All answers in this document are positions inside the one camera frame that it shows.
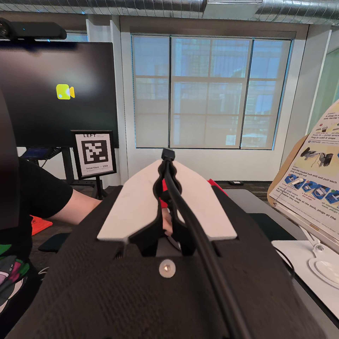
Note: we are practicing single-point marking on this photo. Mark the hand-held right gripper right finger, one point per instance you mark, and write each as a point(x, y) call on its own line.
point(211, 211)

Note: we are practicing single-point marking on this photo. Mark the cardboard backing board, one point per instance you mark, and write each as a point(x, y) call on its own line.
point(291, 156)

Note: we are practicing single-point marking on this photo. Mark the green glass partition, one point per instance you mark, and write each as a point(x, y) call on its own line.
point(328, 79)

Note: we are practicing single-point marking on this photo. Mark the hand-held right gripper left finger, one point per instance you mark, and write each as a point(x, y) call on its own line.
point(127, 206)

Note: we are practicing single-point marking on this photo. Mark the red container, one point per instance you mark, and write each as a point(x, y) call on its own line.
point(217, 186)

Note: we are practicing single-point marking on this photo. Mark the black monitor stand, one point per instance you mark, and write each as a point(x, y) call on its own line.
point(68, 164)

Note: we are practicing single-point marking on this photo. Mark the person's left forearm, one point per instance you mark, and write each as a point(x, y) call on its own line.
point(79, 206)

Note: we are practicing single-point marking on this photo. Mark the small black device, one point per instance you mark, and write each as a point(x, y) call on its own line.
point(236, 182)

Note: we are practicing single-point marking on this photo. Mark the orange textured mat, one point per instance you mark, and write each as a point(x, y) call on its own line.
point(41, 225)

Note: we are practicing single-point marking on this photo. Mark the person's left hand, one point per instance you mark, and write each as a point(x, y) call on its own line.
point(167, 222)

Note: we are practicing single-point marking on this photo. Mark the white flat board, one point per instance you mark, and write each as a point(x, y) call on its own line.
point(299, 270)

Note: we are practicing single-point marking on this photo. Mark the large black monitor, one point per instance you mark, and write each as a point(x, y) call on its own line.
point(39, 119)

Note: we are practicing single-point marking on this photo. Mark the black webcam bar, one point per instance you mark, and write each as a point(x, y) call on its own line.
point(34, 30)

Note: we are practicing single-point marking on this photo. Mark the dark desk mat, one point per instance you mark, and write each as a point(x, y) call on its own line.
point(270, 227)

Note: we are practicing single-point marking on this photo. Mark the window with roller shades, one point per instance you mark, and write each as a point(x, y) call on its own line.
point(206, 92)

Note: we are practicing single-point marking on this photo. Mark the printed instruction sheet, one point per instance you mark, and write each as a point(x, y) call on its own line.
point(317, 169)

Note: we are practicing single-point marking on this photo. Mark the small blue-screen tablet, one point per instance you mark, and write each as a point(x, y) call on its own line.
point(35, 153)

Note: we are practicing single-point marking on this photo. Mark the silver ceiling duct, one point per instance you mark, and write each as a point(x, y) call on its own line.
point(106, 4)
point(296, 9)

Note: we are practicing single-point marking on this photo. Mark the white document stand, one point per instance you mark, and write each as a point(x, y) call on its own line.
point(325, 270)

